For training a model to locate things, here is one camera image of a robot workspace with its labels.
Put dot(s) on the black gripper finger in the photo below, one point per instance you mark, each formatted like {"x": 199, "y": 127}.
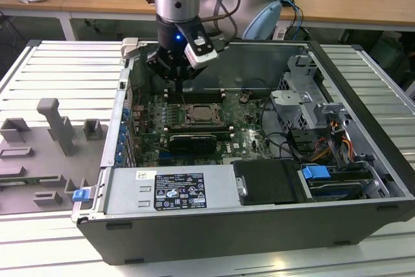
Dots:
{"x": 189, "y": 71}
{"x": 162, "y": 63}

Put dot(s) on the silver topped CPU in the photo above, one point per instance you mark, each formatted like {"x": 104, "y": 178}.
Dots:
{"x": 205, "y": 112}

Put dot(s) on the black RAM slot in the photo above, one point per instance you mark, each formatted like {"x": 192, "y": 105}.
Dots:
{"x": 201, "y": 99}
{"x": 194, "y": 125}
{"x": 201, "y": 96}
{"x": 194, "y": 129}
{"x": 194, "y": 132}
{"x": 201, "y": 93}

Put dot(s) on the CPU socket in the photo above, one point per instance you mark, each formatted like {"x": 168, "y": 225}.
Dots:
{"x": 224, "y": 108}

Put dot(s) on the blue card retention clip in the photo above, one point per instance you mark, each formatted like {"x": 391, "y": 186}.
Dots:
{"x": 119, "y": 159}
{"x": 123, "y": 135}
{"x": 125, "y": 113}
{"x": 121, "y": 147}

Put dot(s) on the black graphics card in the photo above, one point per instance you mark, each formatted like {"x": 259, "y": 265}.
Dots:
{"x": 191, "y": 144}

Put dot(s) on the green motherboard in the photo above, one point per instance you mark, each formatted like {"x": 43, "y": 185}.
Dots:
{"x": 249, "y": 140}

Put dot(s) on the white power adapter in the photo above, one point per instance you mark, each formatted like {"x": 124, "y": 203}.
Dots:
{"x": 279, "y": 34}

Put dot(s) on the silver metal drive cage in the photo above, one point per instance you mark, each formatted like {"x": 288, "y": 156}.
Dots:
{"x": 291, "y": 102}

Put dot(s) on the silver power supply unit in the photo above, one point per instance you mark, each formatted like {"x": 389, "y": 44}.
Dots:
{"x": 129, "y": 192}

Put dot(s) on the black plastic fan shroud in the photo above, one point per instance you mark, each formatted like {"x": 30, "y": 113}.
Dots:
{"x": 266, "y": 183}

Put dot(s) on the blue case latch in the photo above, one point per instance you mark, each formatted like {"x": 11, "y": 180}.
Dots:
{"x": 80, "y": 196}

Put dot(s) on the hard disk in blue carrier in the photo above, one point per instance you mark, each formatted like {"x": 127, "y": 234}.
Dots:
{"x": 314, "y": 173}

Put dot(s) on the grey parts rack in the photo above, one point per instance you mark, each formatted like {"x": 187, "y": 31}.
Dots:
{"x": 32, "y": 160}

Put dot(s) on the black grey PC case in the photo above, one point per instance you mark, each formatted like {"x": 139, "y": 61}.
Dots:
{"x": 227, "y": 235}

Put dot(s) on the green RAM stick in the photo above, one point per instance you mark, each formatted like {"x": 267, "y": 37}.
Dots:
{"x": 32, "y": 179}

